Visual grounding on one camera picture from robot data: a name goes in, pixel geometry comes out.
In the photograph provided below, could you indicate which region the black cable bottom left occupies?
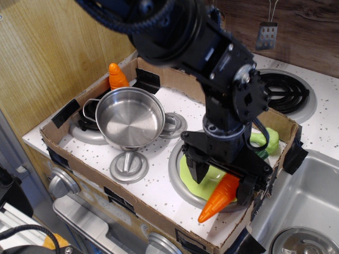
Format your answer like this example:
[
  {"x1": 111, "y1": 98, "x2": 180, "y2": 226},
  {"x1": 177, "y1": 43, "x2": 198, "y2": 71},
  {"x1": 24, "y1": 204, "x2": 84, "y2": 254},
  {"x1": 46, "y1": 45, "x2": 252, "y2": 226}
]
[{"x1": 0, "y1": 224, "x2": 61, "y2": 254}]

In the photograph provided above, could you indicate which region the silver oven knob left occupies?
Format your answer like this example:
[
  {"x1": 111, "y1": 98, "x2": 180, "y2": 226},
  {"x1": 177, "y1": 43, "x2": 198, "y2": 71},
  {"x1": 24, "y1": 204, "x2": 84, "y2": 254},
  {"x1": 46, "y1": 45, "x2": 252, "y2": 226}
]
[{"x1": 48, "y1": 167, "x2": 81, "y2": 198}]

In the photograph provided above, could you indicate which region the hanging metal slotted spatula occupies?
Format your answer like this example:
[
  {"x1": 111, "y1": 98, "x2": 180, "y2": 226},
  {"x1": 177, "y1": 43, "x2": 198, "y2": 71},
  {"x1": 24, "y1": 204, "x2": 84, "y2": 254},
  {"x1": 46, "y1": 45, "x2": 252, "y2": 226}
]
[{"x1": 255, "y1": 0, "x2": 278, "y2": 51}]

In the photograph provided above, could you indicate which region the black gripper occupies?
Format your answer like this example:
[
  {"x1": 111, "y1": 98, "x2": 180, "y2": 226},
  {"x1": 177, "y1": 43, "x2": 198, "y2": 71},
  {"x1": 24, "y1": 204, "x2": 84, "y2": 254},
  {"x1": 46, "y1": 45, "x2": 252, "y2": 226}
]
[{"x1": 181, "y1": 126, "x2": 273, "y2": 206}]

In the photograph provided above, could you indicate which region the silver oven knob right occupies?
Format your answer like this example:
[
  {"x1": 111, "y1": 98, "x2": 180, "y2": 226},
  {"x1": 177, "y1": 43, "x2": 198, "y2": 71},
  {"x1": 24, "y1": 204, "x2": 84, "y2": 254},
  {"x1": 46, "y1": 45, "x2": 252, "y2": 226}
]
[{"x1": 145, "y1": 232, "x2": 182, "y2": 254}]

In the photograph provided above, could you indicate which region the green toy broccoli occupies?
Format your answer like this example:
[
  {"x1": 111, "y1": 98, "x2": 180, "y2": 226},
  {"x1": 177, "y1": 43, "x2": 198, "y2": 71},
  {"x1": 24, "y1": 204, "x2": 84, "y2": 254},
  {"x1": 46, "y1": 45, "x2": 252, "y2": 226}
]
[{"x1": 250, "y1": 128, "x2": 279, "y2": 155}]

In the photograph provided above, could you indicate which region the silver oven knob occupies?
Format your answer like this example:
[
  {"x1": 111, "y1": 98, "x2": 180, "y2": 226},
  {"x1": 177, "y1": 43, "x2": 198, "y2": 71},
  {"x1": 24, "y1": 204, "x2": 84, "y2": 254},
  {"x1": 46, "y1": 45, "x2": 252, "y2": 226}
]
[
  {"x1": 145, "y1": 232, "x2": 182, "y2": 254},
  {"x1": 48, "y1": 167, "x2": 81, "y2": 198}
]

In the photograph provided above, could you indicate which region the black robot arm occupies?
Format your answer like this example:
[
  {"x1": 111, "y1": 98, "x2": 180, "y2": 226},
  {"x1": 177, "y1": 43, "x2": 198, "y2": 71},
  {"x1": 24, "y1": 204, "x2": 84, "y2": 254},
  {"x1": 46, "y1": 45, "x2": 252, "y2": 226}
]
[{"x1": 78, "y1": 1, "x2": 273, "y2": 206}]

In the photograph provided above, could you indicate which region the front left black burner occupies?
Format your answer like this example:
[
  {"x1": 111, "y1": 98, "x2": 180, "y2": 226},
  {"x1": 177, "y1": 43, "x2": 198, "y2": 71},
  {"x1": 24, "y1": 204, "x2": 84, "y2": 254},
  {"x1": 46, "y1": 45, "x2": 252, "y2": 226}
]
[{"x1": 69, "y1": 99, "x2": 108, "y2": 145}]

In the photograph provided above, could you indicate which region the silver stove knob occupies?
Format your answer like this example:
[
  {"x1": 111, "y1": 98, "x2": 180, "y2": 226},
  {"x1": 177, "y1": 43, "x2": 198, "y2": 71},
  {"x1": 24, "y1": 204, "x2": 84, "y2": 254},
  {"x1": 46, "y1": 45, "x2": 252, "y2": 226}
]
[
  {"x1": 159, "y1": 113, "x2": 188, "y2": 139},
  {"x1": 110, "y1": 151, "x2": 149, "y2": 184}
]

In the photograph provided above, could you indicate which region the small orange toy carrot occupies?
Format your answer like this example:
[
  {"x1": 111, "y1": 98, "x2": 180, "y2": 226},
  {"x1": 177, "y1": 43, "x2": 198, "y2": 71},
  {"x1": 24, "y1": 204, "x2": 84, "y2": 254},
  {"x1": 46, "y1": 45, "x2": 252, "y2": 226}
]
[{"x1": 109, "y1": 63, "x2": 129, "y2": 90}]

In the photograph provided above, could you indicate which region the front right burner ring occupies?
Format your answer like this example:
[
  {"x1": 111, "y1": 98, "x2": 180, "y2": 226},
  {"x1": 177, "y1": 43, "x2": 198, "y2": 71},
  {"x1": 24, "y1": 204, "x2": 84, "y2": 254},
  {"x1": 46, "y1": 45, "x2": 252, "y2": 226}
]
[{"x1": 168, "y1": 129, "x2": 271, "y2": 214}]

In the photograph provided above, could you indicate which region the light green plastic plate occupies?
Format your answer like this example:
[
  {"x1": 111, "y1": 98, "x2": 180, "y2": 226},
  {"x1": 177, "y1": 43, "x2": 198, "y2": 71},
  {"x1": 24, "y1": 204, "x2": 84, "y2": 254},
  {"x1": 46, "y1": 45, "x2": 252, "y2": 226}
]
[{"x1": 179, "y1": 156, "x2": 227, "y2": 201}]

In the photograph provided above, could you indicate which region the silver oven door handle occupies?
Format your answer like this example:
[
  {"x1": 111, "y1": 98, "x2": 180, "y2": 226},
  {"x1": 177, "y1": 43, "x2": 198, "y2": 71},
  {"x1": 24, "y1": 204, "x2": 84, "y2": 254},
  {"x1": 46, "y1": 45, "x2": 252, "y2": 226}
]
[{"x1": 53, "y1": 196, "x2": 139, "y2": 253}]

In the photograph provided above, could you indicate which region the back right black burner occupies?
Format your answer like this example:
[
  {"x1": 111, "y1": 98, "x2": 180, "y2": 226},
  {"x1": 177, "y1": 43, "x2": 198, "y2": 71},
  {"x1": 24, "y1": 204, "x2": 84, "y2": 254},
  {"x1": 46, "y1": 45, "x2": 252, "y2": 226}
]
[{"x1": 260, "y1": 69, "x2": 317, "y2": 124}]

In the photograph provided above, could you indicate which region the brown cardboard fence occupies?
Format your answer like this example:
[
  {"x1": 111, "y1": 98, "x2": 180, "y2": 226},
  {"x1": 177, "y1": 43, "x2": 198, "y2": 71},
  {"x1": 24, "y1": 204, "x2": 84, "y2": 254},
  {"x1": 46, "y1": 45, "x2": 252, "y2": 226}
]
[{"x1": 41, "y1": 58, "x2": 302, "y2": 253}]

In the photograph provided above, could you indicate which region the stainless steel pot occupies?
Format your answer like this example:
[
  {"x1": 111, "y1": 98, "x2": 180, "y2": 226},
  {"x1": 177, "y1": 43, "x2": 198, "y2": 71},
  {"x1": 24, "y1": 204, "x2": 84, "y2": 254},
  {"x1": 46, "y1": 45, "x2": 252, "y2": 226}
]
[{"x1": 83, "y1": 87, "x2": 166, "y2": 151}]

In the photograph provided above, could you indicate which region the silver middle stove knob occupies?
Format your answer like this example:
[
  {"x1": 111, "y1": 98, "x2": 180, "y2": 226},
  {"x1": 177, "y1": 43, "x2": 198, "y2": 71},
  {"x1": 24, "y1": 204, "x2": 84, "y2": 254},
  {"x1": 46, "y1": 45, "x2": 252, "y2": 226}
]
[{"x1": 159, "y1": 113, "x2": 188, "y2": 139}]

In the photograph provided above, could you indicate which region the silver front stove knob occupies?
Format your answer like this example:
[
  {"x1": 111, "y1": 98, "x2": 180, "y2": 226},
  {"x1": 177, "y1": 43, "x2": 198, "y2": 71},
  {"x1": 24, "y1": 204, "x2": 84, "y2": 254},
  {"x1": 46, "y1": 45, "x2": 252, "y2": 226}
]
[{"x1": 110, "y1": 151, "x2": 149, "y2": 184}]

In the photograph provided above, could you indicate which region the silver metal sink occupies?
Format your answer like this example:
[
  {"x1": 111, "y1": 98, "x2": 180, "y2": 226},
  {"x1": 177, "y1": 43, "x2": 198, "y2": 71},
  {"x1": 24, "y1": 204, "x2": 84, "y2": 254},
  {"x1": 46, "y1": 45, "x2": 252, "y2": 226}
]
[{"x1": 251, "y1": 150, "x2": 338, "y2": 253}]

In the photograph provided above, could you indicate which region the black burner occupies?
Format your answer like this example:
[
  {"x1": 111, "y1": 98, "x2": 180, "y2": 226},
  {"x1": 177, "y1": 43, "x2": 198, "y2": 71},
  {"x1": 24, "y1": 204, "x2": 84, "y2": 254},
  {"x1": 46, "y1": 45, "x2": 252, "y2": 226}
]
[
  {"x1": 69, "y1": 99, "x2": 108, "y2": 145},
  {"x1": 260, "y1": 69, "x2": 317, "y2": 124}
]

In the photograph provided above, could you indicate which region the orange cloth piece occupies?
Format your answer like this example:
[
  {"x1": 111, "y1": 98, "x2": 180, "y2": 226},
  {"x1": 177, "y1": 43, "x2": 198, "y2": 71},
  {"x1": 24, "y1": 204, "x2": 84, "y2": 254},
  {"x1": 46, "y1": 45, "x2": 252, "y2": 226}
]
[{"x1": 42, "y1": 233, "x2": 69, "y2": 250}]

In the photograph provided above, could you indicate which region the orange toy carrot green top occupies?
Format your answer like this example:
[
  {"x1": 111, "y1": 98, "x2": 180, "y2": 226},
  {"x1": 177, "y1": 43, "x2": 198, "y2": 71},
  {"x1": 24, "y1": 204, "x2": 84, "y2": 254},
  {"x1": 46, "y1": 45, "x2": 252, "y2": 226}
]
[{"x1": 198, "y1": 174, "x2": 239, "y2": 223}]

